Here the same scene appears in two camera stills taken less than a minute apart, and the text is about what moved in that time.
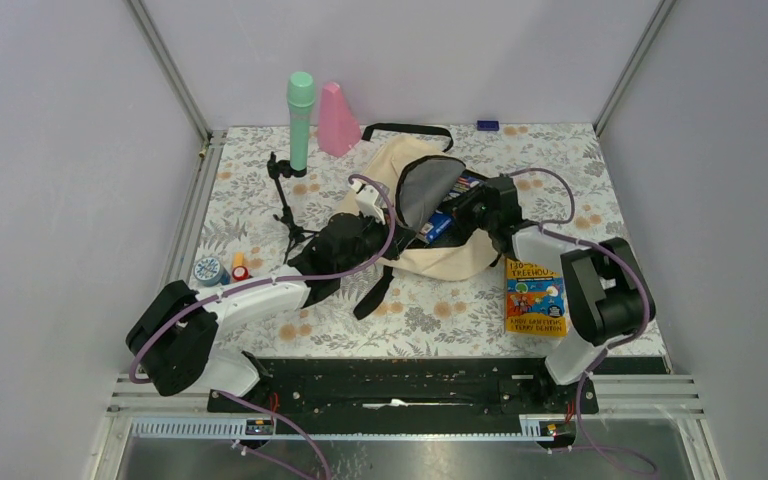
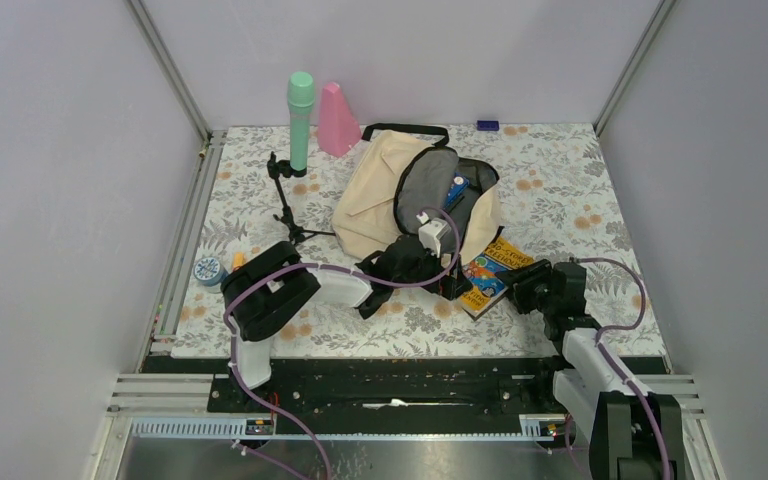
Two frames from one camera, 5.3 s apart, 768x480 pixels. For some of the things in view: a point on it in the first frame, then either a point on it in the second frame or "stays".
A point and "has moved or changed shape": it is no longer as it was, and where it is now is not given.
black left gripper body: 375,238 to 444,287
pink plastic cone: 338,128 stays
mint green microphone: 300,95 stays
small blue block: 487,125 stays
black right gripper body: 471,211 to 533,293
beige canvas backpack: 406,180 has moved or changed shape
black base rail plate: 404,384 stays
